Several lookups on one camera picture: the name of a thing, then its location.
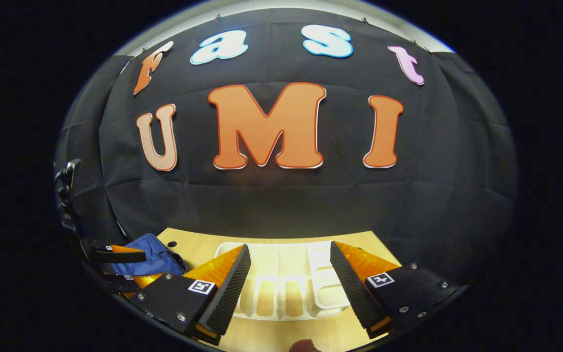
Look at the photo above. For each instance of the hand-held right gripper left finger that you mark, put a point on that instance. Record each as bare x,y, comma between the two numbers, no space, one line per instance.
227,293

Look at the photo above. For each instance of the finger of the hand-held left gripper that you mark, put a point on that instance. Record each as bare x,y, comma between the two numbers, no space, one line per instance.
120,255
120,283

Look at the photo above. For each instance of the blue schoolbag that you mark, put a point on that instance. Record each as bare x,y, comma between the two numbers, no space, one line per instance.
149,256

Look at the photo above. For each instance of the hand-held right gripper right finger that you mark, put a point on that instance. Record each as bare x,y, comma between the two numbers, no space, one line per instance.
352,288

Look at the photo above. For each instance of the white bookshelf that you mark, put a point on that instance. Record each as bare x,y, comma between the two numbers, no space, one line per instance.
293,274

